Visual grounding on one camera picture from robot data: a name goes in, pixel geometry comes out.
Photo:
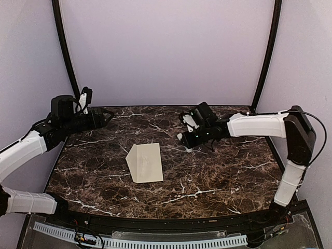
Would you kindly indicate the black corner frame post left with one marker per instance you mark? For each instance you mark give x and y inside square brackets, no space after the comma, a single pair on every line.
[64,47]

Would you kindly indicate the small glue bottle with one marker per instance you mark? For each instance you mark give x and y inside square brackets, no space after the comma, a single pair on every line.
[186,141]

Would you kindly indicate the black corner frame post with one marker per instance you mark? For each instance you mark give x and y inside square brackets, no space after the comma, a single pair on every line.
[64,47]
[268,54]

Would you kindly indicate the white slotted cable duct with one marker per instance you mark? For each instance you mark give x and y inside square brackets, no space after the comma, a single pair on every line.
[142,240]

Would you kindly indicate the cream envelope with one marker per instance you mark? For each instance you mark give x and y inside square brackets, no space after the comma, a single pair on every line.
[144,162]

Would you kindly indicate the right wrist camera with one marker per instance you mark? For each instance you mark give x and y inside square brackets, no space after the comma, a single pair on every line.
[198,117]

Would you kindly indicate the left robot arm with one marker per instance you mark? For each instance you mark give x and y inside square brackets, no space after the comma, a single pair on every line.
[68,116]

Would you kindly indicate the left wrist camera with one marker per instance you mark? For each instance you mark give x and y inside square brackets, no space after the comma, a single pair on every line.
[84,100]

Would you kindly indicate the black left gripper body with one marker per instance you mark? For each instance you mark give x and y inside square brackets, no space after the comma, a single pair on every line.
[93,124]

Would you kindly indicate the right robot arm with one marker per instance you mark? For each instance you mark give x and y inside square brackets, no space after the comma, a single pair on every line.
[292,125]

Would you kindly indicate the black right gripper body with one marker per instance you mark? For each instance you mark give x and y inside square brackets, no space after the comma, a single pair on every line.
[203,136]

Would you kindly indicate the black front rail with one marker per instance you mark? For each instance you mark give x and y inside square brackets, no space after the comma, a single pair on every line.
[107,224]

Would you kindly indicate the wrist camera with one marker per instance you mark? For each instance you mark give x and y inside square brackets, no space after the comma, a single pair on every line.
[198,117]
[84,100]

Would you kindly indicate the black corner frame post right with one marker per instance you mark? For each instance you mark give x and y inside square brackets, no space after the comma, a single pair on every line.
[268,54]

